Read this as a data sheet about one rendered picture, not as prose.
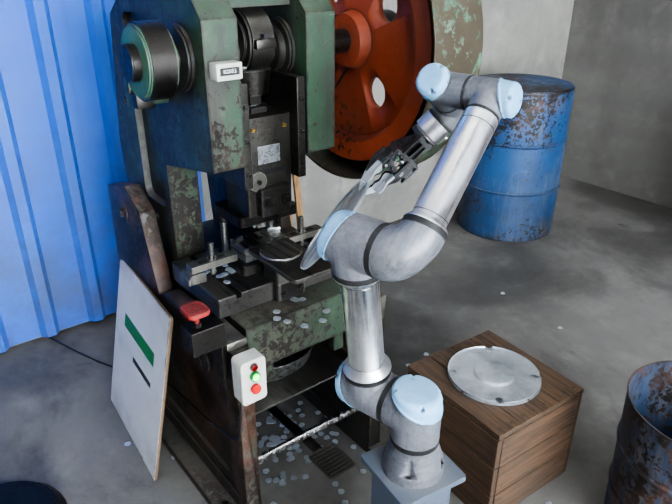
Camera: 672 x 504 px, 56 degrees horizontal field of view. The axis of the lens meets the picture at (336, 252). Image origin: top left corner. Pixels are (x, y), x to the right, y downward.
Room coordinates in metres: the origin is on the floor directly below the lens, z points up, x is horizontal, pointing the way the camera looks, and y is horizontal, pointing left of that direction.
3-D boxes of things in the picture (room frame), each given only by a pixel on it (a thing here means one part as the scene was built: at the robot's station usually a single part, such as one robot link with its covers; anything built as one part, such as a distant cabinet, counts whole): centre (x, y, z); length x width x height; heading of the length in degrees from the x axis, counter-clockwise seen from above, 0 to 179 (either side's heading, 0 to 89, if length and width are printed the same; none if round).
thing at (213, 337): (1.37, 0.34, 0.62); 0.10 x 0.06 x 0.20; 128
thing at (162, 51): (1.60, 0.45, 1.31); 0.22 x 0.12 x 0.22; 38
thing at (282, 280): (1.61, 0.13, 0.72); 0.25 x 0.14 x 0.14; 38
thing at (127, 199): (1.69, 0.54, 0.45); 0.92 x 0.12 x 0.90; 38
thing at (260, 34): (1.74, 0.24, 1.27); 0.21 x 0.12 x 0.34; 38
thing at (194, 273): (1.64, 0.37, 0.76); 0.17 x 0.06 x 0.10; 128
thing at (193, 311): (1.36, 0.36, 0.72); 0.07 x 0.06 x 0.08; 38
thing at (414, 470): (1.14, -0.19, 0.50); 0.15 x 0.15 x 0.10
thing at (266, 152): (1.71, 0.21, 1.04); 0.17 x 0.15 x 0.30; 38
